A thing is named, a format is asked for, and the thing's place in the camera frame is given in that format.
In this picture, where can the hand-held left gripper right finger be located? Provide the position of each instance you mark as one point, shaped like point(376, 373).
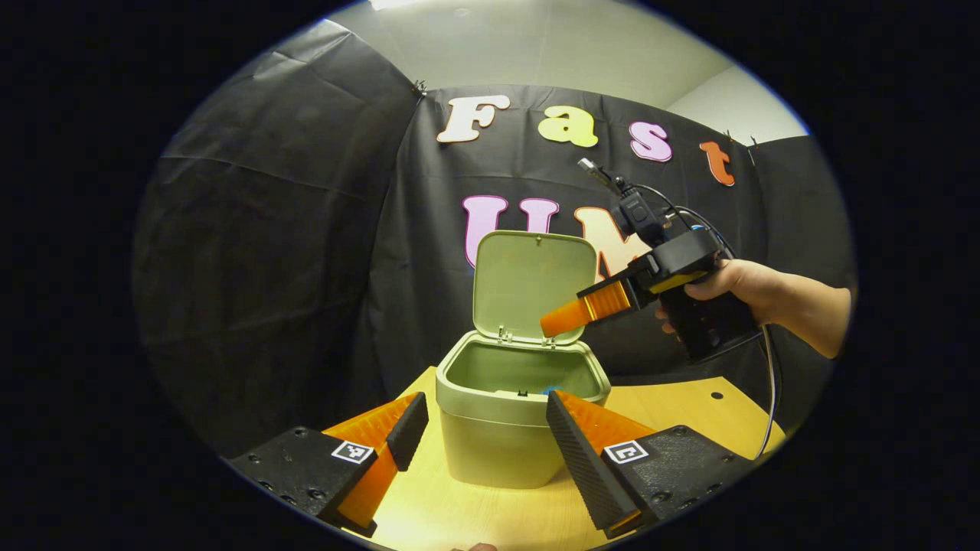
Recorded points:
point(586, 467)

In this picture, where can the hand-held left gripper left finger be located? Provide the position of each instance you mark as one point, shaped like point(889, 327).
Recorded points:
point(409, 432)

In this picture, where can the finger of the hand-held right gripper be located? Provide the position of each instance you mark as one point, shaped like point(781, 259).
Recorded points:
point(597, 306)

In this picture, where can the blue paper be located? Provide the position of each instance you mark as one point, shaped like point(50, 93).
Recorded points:
point(549, 390)

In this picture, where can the green desktop garbage bin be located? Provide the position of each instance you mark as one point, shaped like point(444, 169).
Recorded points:
point(498, 436)

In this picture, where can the wooden desktop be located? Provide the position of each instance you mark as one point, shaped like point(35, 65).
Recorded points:
point(689, 413)

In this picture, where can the black backdrop cloth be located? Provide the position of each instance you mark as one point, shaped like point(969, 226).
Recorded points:
point(268, 268)

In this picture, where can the ceiling light panel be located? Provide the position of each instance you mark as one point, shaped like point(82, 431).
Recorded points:
point(387, 3)

